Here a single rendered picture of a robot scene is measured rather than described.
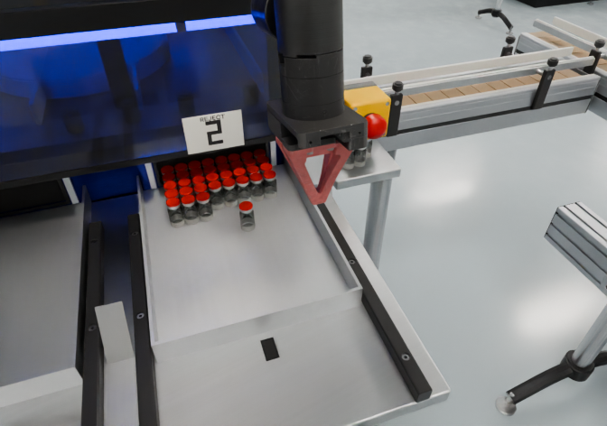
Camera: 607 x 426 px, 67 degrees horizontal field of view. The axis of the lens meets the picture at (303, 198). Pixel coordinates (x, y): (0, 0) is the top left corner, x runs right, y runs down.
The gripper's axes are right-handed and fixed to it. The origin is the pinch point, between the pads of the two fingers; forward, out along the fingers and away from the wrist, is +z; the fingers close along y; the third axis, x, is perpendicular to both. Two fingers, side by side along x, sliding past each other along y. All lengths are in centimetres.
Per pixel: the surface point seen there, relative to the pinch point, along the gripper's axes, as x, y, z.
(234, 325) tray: 10.5, 2.2, 16.1
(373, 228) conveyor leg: -32, 48, 41
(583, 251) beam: -86, 31, 54
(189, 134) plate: 10.0, 25.6, 0.4
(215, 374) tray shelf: 13.8, -0.6, 19.9
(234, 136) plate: 3.5, 25.8, 2.0
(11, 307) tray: 37.0, 17.3, 16.4
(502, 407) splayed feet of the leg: -65, 27, 103
